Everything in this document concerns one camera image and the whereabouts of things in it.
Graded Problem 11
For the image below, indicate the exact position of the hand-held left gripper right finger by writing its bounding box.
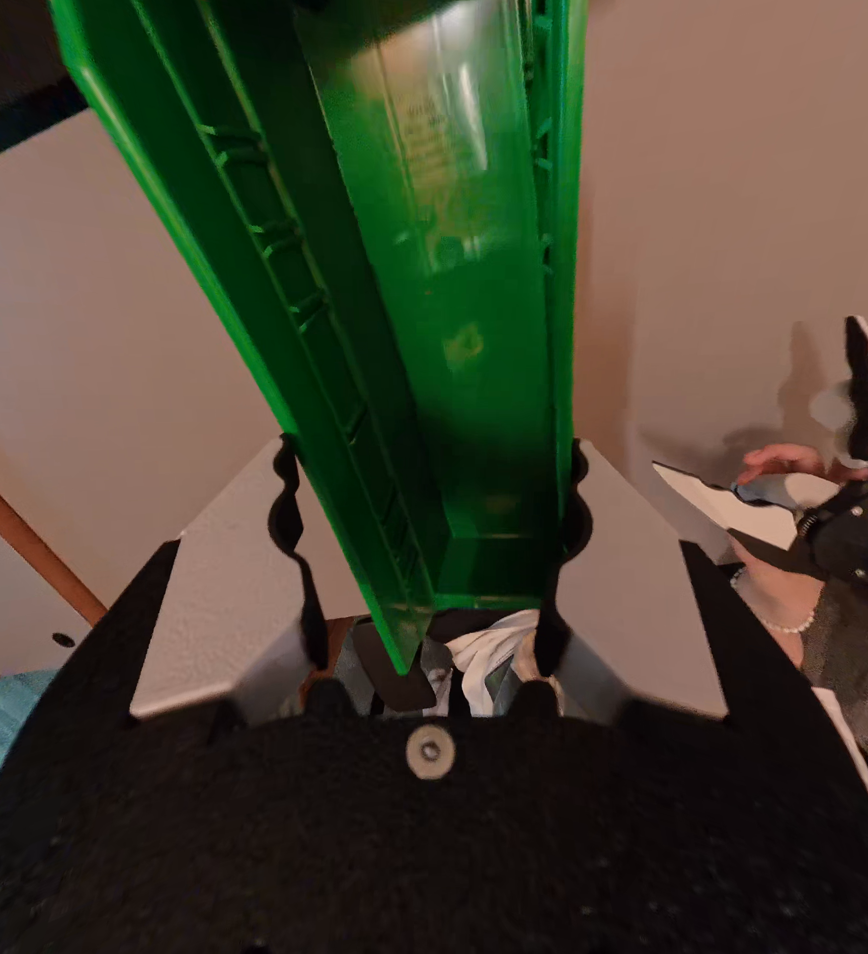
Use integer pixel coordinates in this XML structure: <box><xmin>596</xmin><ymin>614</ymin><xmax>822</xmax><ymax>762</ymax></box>
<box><xmin>534</xmin><ymin>438</ymin><xmax>729</xmax><ymax>724</ymax></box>

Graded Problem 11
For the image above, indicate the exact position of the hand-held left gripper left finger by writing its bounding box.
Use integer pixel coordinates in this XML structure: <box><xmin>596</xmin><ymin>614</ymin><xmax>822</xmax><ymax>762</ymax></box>
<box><xmin>130</xmin><ymin>434</ymin><xmax>329</xmax><ymax>725</ymax></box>

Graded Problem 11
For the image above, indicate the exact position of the green plastic bin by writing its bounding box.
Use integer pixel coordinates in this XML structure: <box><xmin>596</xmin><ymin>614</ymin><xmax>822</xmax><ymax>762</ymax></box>
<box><xmin>46</xmin><ymin>0</ymin><xmax>591</xmax><ymax>678</ymax></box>

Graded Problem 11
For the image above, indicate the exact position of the person's right forearm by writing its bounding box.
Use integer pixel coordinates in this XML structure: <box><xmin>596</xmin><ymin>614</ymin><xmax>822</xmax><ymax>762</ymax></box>
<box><xmin>760</xmin><ymin>625</ymin><xmax>815</xmax><ymax>669</ymax></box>

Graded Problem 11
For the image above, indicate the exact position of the person's right hand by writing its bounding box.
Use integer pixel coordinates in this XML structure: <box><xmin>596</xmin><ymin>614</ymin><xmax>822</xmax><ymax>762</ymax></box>
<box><xmin>729</xmin><ymin>443</ymin><xmax>868</xmax><ymax>631</ymax></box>

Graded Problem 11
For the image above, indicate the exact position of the black box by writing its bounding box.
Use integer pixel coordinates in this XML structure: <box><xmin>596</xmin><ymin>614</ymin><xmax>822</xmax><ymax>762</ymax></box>
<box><xmin>0</xmin><ymin>0</ymin><xmax>90</xmax><ymax>176</ymax></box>

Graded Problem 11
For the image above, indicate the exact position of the white bead bracelet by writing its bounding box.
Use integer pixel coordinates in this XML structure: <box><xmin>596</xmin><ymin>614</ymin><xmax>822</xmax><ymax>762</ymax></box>
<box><xmin>730</xmin><ymin>566</ymin><xmax>816</xmax><ymax>636</ymax></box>

